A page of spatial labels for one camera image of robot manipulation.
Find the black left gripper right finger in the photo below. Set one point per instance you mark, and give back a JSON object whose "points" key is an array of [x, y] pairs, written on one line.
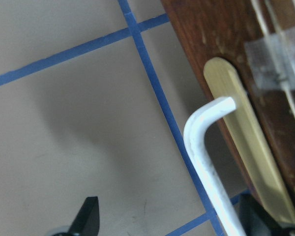
{"points": [[256, 221]]}

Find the white drawer handle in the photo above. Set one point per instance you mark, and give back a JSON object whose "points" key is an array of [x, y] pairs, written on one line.
{"points": [[194, 142]]}

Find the dark brown wooden cabinet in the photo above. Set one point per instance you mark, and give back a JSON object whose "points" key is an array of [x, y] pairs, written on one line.
{"points": [[245, 49]]}

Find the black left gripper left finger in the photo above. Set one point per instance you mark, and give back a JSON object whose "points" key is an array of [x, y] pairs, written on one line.
{"points": [[87, 221]]}

